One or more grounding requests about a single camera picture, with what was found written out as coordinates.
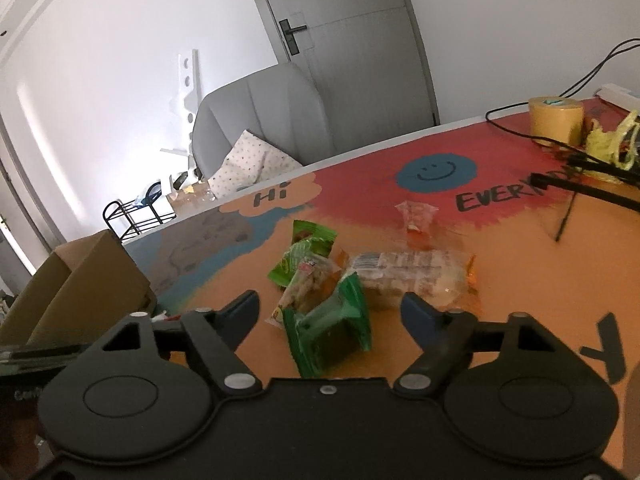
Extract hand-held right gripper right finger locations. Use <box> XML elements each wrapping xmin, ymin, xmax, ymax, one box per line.
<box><xmin>395</xmin><ymin>292</ymin><xmax>561</xmax><ymax>401</ymax></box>

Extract black cable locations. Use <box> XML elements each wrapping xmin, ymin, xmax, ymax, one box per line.
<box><xmin>485</xmin><ymin>39</ymin><xmax>640</xmax><ymax>153</ymax></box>

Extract clear nut snack packet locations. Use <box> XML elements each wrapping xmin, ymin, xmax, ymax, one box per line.
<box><xmin>272</xmin><ymin>255</ymin><xmax>346</xmax><ymax>328</ymax></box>

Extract black door handle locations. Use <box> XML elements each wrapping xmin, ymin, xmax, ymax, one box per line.
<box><xmin>278</xmin><ymin>18</ymin><xmax>308</xmax><ymax>56</ymax></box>

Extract black wire rack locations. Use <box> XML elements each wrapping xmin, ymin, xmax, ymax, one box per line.
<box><xmin>530</xmin><ymin>152</ymin><xmax>640</xmax><ymax>243</ymax></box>

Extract cardboard box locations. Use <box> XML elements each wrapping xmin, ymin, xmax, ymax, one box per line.
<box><xmin>0</xmin><ymin>230</ymin><xmax>158</xmax><ymax>348</ymax></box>

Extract grey door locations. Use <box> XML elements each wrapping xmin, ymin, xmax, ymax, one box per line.
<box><xmin>250</xmin><ymin>0</ymin><xmax>436</xmax><ymax>151</ymax></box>

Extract light green snack packet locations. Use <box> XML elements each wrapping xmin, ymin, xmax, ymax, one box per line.
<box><xmin>267</xmin><ymin>220</ymin><xmax>338</xmax><ymax>288</ymax></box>

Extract large green snack packet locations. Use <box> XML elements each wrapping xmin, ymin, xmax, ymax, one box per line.
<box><xmin>282</xmin><ymin>272</ymin><xmax>373</xmax><ymax>378</ymax></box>

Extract dotted white pillow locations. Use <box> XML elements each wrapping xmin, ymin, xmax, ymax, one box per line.
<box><xmin>207</xmin><ymin>129</ymin><xmax>303</xmax><ymax>201</ymax></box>

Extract small clear orange candy packet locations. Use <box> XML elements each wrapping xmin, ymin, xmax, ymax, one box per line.
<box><xmin>395</xmin><ymin>200</ymin><xmax>438</xmax><ymax>236</ymax></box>

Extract grey chair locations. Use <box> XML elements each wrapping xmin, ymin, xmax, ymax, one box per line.
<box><xmin>192</xmin><ymin>62</ymin><xmax>336</xmax><ymax>181</ymax></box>

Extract white board with holes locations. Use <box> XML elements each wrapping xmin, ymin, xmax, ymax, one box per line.
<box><xmin>160</xmin><ymin>49</ymin><xmax>201</xmax><ymax>161</ymax></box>

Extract white power strip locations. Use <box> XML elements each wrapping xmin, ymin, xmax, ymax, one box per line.
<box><xmin>597</xmin><ymin>84</ymin><xmax>640</xmax><ymax>111</ymax></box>

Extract open room door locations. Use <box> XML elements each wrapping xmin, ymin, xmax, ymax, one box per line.
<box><xmin>0</xmin><ymin>110</ymin><xmax>66</xmax><ymax>276</ymax></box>

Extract yellow tape roll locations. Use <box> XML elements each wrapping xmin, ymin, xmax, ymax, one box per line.
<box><xmin>528</xmin><ymin>96</ymin><xmax>585</xmax><ymax>147</ymax></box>

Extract crumpled yellow wrapper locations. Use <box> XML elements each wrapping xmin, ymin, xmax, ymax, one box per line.
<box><xmin>585</xmin><ymin>112</ymin><xmax>640</xmax><ymax>173</ymax></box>

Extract clear cracker packet orange ends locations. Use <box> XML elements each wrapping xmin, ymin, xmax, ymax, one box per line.
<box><xmin>345</xmin><ymin>250</ymin><xmax>481</xmax><ymax>311</ymax></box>

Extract black shoe rack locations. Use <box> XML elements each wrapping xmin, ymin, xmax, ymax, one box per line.
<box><xmin>102</xmin><ymin>200</ymin><xmax>176</xmax><ymax>241</ymax></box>

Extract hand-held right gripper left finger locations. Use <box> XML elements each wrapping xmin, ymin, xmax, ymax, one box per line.
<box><xmin>87</xmin><ymin>290</ymin><xmax>263</xmax><ymax>401</ymax></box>

